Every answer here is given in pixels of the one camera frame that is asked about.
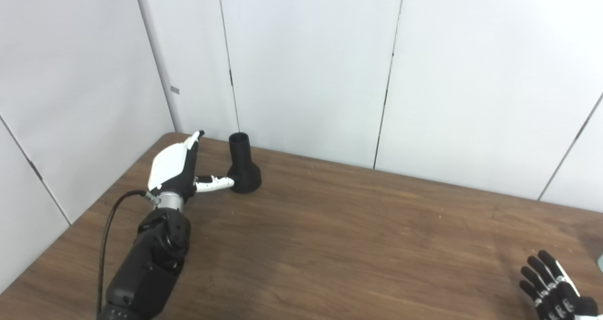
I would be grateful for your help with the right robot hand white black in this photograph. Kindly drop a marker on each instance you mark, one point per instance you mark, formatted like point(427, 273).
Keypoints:
point(558, 291)

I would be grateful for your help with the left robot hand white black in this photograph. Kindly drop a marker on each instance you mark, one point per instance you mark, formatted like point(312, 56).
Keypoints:
point(170, 167)

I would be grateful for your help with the black funnel-shaped nozzle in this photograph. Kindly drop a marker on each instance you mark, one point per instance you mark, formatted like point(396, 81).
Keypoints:
point(244, 171)

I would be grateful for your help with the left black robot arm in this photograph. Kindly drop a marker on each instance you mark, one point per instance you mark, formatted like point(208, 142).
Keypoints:
point(150, 263)

